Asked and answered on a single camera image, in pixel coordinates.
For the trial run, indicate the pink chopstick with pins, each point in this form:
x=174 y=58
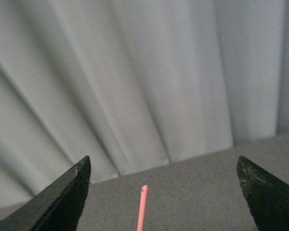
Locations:
x=142 y=207

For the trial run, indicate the white curtain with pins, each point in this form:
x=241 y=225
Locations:
x=134 y=84

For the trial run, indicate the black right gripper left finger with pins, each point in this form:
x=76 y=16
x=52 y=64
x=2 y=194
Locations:
x=58 y=207

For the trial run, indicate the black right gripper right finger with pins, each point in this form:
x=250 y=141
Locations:
x=266 y=195

